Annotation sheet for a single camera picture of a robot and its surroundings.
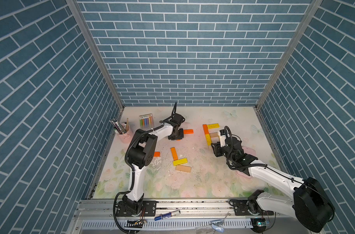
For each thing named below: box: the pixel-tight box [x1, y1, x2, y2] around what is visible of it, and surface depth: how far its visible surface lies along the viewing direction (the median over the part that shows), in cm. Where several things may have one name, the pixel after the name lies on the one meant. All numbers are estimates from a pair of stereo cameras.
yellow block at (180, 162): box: [172, 157, 188, 167], surface depth 92 cm
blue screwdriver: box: [154, 209, 180, 221], surface depth 72 cm
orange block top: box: [202, 124, 210, 135], surface depth 108 cm
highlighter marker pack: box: [138, 113, 154, 132], surface depth 114 cm
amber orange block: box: [170, 146, 179, 161], surface depth 96 cm
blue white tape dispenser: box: [210, 219, 225, 234], surface depth 70 cm
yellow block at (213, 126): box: [206, 123, 220, 130], surface depth 110 cm
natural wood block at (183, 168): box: [175, 164, 192, 173], surface depth 88 cm
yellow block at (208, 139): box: [205, 133, 212, 146], surface depth 103 cm
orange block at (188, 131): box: [183, 129, 194, 135], surface depth 107 cm
